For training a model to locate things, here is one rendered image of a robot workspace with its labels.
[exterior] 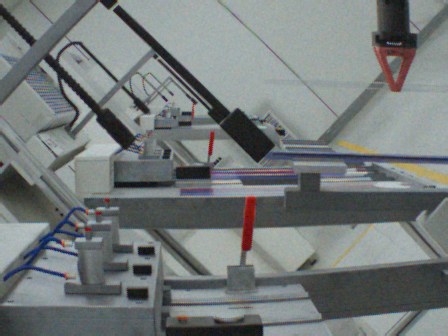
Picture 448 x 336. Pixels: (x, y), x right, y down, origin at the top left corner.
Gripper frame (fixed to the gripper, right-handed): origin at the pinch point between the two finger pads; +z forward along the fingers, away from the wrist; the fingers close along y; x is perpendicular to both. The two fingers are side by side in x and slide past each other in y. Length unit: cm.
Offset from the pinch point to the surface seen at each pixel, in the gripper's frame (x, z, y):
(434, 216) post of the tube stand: 4.6, 19.0, 13.7
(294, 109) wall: 19, 51, -701
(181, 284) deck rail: -32, 21, 44
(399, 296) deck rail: -5.6, 23.6, 42.8
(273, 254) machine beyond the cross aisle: -8, 112, -386
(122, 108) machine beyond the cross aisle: -94, 30, -395
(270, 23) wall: -1, -27, -703
